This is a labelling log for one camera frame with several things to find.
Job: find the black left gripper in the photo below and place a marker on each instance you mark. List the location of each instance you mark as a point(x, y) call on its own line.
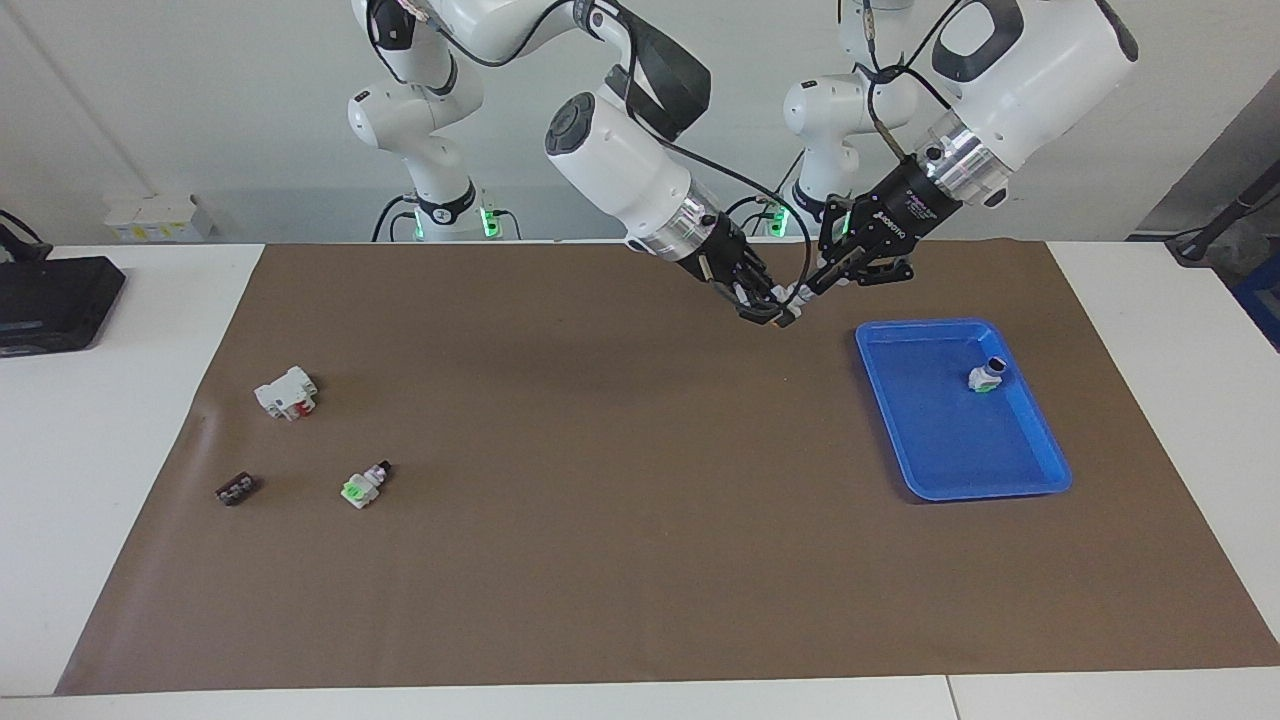
point(905, 210)

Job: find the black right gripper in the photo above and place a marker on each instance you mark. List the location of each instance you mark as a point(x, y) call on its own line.
point(725, 255)

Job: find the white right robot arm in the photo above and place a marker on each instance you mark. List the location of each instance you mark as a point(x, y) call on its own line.
point(620, 170)

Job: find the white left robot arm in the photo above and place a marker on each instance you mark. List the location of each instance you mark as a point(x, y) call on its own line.
point(1040, 60)

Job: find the blue plastic tray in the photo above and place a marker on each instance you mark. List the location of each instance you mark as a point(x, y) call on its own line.
point(940, 440)

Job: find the brown table mat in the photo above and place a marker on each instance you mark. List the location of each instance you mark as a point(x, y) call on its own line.
point(600, 500)

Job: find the black stand pole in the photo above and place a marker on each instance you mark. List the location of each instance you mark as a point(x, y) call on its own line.
point(1225, 215)

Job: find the blue crate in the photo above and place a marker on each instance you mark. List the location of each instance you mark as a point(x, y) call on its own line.
point(1262, 315)

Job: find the white green push button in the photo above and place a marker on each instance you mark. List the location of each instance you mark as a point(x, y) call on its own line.
point(362, 487)

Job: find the white circuit breaker red lever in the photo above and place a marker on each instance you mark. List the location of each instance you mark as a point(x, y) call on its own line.
point(285, 393)

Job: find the small dark terminal block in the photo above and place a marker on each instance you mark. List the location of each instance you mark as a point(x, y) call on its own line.
point(236, 490)

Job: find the white box with yellow label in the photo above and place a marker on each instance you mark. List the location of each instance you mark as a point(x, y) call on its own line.
point(155, 220)

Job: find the black box device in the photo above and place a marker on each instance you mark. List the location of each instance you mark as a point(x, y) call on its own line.
point(55, 300)

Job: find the white rotary switch green base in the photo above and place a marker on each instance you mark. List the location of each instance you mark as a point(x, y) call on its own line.
point(985, 378)

